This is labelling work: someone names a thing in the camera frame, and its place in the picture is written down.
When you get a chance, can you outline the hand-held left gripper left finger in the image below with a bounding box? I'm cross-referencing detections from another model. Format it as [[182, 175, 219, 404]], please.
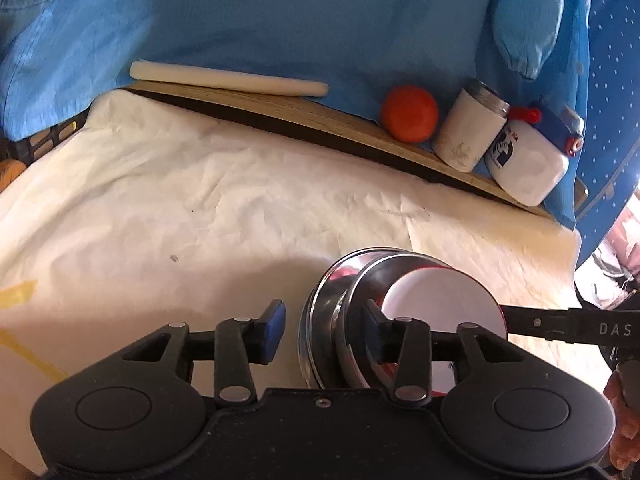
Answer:
[[122, 299, 287, 404]]

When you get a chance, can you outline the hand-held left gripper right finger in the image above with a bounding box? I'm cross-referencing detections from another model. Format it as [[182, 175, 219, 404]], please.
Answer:
[[361, 299, 527, 405]]

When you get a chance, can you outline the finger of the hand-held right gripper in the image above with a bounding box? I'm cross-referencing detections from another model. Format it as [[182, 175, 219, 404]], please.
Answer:
[[498, 304, 577, 337]]

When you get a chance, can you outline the small steel bowl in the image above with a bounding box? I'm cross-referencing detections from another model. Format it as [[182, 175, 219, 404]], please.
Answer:
[[334, 253, 478, 391]]

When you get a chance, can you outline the white red-rimmed bowl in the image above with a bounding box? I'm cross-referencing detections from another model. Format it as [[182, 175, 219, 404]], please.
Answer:
[[379, 266, 510, 396]]

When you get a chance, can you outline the person's right hand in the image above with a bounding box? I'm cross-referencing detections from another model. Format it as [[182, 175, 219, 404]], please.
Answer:
[[602, 370, 640, 472]]

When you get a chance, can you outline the grey pink cloth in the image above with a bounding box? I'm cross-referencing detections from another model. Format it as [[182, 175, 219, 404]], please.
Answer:
[[574, 205, 640, 311]]

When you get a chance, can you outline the cream paper table cover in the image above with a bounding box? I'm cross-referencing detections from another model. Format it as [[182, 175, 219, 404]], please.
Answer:
[[0, 91, 622, 477]]

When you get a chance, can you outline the white bottle blue cap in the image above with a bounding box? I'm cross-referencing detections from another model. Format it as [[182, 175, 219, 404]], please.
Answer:
[[483, 101, 586, 207]]

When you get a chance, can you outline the white thermos cup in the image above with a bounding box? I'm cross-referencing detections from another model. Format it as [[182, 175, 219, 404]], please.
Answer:
[[431, 78, 511, 174]]

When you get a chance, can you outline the wooden shelf board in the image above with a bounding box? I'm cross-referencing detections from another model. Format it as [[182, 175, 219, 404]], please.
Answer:
[[122, 85, 590, 222]]

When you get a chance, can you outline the red tomato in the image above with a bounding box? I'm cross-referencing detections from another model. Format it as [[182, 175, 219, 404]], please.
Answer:
[[380, 84, 440, 144]]

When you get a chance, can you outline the blue white-dotted cloth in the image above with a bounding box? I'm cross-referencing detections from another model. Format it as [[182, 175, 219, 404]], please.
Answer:
[[574, 0, 640, 272]]

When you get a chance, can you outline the white rolling pin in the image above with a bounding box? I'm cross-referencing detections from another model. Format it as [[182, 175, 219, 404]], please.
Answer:
[[129, 60, 330, 98]]

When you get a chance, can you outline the orange rounded object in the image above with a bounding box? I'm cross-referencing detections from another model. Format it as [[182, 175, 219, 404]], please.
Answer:
[[0, 158, 27, 192]]

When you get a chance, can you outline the light blue coat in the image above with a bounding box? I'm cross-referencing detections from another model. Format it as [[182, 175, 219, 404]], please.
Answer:
[[0, 0, 597, 232]]

